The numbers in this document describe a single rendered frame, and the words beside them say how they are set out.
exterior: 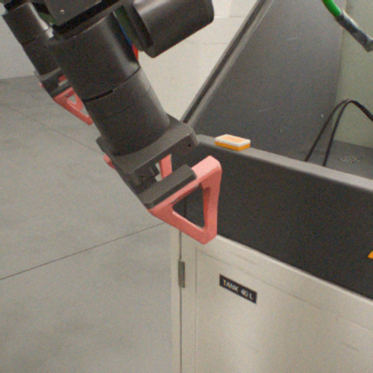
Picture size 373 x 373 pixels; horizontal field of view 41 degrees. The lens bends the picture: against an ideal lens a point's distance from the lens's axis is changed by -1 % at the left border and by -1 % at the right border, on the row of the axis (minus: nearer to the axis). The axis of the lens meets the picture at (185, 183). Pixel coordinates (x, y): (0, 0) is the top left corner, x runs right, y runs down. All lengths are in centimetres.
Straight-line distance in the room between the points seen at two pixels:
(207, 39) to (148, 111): 321
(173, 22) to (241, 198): 47
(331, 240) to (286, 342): 22
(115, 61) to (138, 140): 7
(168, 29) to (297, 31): 73
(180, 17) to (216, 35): 323
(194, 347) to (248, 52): 60
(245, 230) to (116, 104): 49
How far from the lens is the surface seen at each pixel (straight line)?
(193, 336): 105
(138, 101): 40
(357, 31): 87
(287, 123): 113
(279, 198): 77
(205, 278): 95
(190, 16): 40
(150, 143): 41
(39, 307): 212
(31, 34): 81
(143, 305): 205
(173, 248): 98
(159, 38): 40
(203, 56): 360
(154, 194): 38
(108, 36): 38
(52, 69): 82
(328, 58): 124
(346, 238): 73
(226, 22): 366
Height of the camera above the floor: 120
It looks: 22 degrees down
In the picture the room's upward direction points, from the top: straight up
